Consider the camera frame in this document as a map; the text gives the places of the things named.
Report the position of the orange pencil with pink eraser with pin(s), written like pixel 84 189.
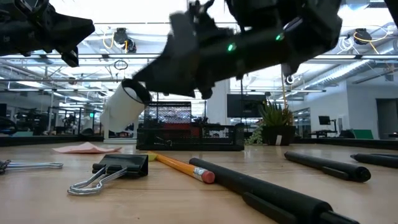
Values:
pixel 183 168

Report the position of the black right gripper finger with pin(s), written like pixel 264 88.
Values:
pixel 158 71

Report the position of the large black monitor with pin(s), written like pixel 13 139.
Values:
pixel 245 105

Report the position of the black mesh desk organizer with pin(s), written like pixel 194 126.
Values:
pixel 217 137

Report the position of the pink sticky note pad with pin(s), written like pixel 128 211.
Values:
pixel 84 148

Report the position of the black aluminium table frame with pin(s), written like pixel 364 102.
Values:
pixel 31 140

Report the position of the green board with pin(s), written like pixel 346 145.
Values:
pixel 363 134

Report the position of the black binder clip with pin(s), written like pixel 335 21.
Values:
pixel 124 165
pixel 37 165

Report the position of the black pen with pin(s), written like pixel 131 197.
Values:
pixel 379 160
pixel 264 193
pixel 326 165

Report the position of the small black monitor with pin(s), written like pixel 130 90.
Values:
pixel 324 120

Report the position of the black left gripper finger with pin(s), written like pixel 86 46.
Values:
pixel 77 31

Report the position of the potted succulent plant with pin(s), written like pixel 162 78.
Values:
pixel 276 133

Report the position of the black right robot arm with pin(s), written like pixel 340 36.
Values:
pixel 304 28

